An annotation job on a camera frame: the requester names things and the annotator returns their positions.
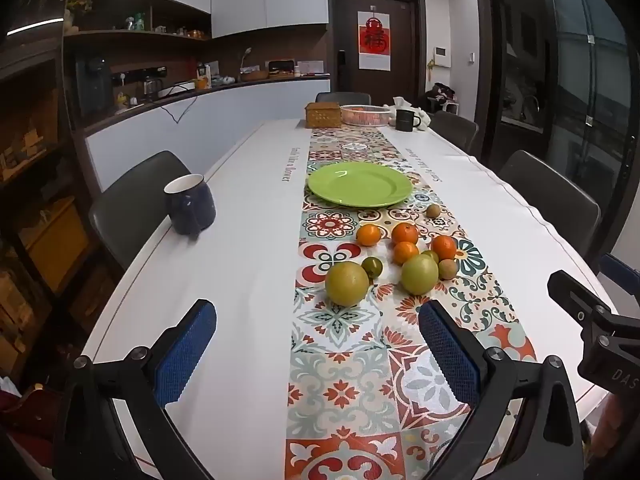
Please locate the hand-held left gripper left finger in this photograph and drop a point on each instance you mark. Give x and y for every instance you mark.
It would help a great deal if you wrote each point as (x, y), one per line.
(185, 355)

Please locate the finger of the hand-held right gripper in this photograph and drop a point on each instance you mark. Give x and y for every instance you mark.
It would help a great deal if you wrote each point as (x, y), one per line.
(620, 267)
(575, 295)

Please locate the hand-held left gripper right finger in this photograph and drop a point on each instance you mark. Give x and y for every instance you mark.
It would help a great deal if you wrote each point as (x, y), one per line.
(450, 355)

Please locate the large green round fruit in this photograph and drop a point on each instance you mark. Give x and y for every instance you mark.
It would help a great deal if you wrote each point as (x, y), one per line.
(419, 275)

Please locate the small brownish fruit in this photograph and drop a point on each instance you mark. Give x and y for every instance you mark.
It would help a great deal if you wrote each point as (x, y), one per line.
(448, 269)

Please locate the small green mandarin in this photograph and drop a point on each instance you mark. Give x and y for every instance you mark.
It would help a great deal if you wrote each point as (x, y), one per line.
(431, 255)
(372, 266)

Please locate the orange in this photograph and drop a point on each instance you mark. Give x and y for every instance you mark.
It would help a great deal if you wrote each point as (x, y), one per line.
(444, 246)
(369, 234)
(405, 233)
(405, 254)

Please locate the large yellow-green round fruit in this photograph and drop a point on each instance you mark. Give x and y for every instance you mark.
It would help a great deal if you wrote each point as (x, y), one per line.
(346, 283)

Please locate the green plate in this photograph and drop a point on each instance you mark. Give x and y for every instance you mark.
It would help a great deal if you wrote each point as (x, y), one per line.
(360, 185)

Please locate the grey chair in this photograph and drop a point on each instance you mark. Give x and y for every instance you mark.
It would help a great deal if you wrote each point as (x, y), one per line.
(455, 127)
(135, 200)
(550, 195)
(343, 97)

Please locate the patterned table runner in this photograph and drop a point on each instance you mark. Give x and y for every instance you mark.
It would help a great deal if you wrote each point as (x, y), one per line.
(340, 370)

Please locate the brown kiwi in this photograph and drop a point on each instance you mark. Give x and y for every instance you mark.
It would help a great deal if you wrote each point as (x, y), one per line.
(433, 210)

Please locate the navy blue mug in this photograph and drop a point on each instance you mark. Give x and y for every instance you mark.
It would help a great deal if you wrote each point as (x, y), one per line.
(190, 207)

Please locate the red cloth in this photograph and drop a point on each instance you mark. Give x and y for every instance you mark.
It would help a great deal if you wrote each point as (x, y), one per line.
(20, 405)

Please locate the glass sliding door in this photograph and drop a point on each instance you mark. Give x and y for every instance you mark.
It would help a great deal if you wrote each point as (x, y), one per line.
(575, 60)

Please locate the dark storage shelf unit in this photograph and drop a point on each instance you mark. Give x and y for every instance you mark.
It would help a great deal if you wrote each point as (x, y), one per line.
(35, 185)

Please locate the white tissues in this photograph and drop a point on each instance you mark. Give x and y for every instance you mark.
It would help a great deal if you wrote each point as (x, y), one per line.
(424, 117)

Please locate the dark green mug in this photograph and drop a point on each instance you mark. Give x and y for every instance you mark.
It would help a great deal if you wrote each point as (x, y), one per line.
(406, 120)

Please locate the patterned bag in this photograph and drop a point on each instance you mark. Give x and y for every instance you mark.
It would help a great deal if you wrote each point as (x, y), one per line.
(442, 92)

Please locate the kitchen counter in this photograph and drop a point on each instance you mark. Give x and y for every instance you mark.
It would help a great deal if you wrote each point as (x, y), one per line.
(225, 110)

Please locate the pink plastic basket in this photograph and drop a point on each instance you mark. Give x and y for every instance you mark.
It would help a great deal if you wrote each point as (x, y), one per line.
(365, 116)

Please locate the woven wicker box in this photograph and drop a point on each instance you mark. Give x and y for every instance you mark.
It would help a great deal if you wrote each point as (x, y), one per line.
(322, 115)

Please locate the white intercom panel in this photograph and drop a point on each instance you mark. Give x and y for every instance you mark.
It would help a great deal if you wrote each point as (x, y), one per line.
(441, 56)

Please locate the black water dispenser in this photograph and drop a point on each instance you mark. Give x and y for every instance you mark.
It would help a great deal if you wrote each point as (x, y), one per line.
(92, 85)

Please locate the wicker basket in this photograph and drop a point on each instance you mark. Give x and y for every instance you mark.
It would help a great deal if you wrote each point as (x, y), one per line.
(254, 75)

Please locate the dark wooden door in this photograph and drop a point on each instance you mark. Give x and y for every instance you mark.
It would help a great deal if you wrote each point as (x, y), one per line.
(400, 45)

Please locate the door lock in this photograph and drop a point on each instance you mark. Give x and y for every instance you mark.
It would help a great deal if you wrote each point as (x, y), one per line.
(341, 60)

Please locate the red and white door poster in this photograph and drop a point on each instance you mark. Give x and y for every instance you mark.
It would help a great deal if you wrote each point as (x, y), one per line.
(374, 40)

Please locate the wooden wall shelf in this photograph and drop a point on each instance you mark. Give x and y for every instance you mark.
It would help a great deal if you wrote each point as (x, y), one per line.
(135, 35)

